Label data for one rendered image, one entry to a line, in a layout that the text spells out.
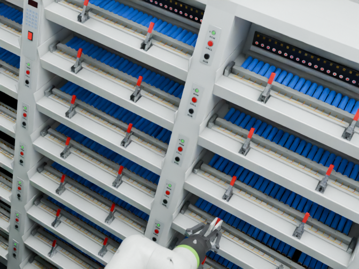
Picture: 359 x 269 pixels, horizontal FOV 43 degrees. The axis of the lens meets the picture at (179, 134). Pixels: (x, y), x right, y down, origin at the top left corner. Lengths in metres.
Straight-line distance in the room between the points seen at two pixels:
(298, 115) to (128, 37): 0.63
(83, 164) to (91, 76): 0.39
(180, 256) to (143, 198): 0.50
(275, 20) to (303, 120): 0.31
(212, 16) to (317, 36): 0.31
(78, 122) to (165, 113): 0.40
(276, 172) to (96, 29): 0.78
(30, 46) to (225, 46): 0.80
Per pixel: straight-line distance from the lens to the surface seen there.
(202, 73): 1.47
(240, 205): 1.62
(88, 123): 1.83
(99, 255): 2.13
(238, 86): 1.46
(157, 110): 1.61
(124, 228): 1.98
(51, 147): 2.02
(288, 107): 1.44
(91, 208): 2.03
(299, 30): 1.34
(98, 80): 1.73
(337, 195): 1.51
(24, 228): 2.38
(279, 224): 1.61
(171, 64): 1.51
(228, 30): 1.40
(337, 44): 1.32
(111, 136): 1.78
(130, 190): 1.85
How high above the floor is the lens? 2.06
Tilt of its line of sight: 30 degrees down
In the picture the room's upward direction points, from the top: 16 degrees clockwise
